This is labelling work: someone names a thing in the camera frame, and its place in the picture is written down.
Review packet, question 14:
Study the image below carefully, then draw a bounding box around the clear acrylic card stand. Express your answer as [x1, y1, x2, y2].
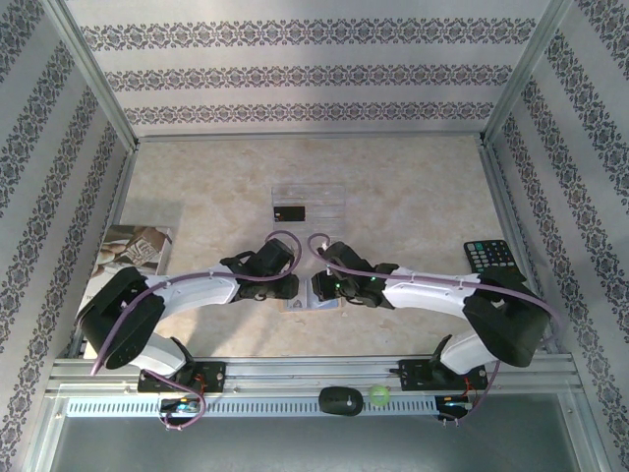
[271, 182, 349, 238]

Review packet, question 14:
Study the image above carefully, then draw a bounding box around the aluminium frame back bar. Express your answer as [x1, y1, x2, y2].
[132, 131, 487, 145]

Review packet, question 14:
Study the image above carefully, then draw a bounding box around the perforated metal cable tray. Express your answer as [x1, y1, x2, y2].
[66, 396, 438, 419]

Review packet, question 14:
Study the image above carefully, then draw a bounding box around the small circuit board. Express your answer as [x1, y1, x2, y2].
[159, 396, 205, 417]
[438, 395, 476, 412]

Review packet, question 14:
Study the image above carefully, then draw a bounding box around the black remote control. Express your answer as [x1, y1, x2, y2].
[464, 239, 528, 285]

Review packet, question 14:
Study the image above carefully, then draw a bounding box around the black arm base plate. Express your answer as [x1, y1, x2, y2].
[137, 361, 228, 394]
[398, 358, 487, 392]

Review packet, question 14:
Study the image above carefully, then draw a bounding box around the black computer mouse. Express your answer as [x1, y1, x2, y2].
[317, 386, 365, 418]

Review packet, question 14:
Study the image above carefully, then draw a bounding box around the short purple cable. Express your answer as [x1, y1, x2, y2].
[142, 371, 208, 434]
[454, 361, 502, 427]

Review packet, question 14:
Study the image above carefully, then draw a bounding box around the beige card holder wallet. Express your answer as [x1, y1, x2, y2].
[283, 277, 343, 315]

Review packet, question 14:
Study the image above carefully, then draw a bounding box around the grey metal front panel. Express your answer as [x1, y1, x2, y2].
[48, 417, 579, 472]

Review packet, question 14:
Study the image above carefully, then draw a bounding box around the illustrated paperback book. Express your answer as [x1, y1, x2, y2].
[81, 224, 176, 316]

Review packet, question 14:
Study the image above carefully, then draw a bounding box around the aluminium frame post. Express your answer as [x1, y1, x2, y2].
[481, 0, 579, 148]
[46, 0, 142, 151]

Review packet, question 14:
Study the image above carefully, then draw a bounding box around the aluminium frame side rail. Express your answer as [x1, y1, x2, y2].
[476, 140, 561, 355]
[66, 142, 142, 363]

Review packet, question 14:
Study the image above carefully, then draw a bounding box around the aluminium mounting rail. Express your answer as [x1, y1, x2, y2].
[46, 356, 576, 394]

